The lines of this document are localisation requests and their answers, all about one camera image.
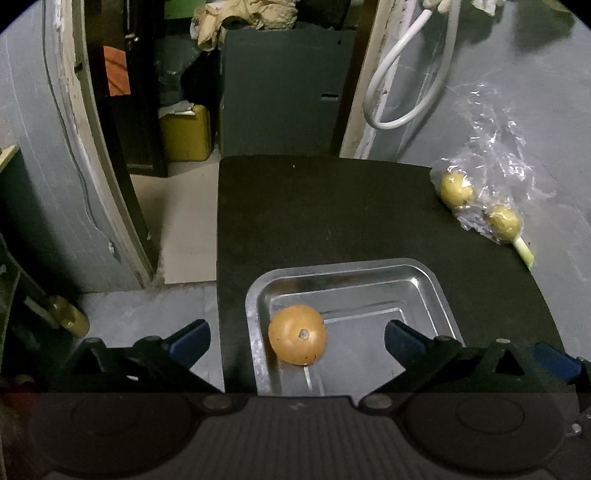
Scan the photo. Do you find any white hose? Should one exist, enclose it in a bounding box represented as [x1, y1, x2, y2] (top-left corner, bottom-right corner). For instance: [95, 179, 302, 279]
[362, 0, 463, 131]

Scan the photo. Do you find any large orange persimmon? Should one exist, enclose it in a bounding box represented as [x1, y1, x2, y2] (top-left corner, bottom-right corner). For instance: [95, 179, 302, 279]
[267, 304, 328, 366]

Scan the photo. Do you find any yellow apple in bag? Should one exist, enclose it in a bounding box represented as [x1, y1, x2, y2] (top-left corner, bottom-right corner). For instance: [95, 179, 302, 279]
[439, 171, 476, 208]
[485, 205, 522, 242]

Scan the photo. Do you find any wooden side shelf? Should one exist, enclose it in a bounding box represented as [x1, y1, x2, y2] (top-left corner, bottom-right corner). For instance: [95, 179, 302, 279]
[0, 144, 20, 172]

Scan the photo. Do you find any clear plastic bag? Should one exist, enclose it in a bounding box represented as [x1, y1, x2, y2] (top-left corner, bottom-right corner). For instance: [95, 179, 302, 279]
[431, 83, 556, 244]

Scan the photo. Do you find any beige crumpled cloth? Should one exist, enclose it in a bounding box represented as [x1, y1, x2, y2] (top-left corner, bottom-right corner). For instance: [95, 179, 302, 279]
[189, 0, 297, 52]

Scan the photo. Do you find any yellow plastic canister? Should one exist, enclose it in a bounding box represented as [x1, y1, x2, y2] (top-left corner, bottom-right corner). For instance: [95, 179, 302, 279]
[158, 101, 212, 162]

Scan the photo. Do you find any metal baking tray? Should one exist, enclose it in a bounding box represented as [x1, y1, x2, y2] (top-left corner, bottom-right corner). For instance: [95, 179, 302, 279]
[245, 258, 462, 401]

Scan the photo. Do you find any dark green box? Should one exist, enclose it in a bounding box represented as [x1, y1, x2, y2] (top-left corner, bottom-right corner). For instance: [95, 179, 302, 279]
[219, 25, 356, 157]

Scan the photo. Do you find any yellow bottle on floor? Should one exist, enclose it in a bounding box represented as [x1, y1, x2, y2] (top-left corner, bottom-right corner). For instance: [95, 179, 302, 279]
[49, 296, 90, 339]

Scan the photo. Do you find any green leek stalk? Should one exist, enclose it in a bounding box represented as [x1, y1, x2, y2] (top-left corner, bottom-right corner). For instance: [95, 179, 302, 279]
[513, 236, 535, 270]

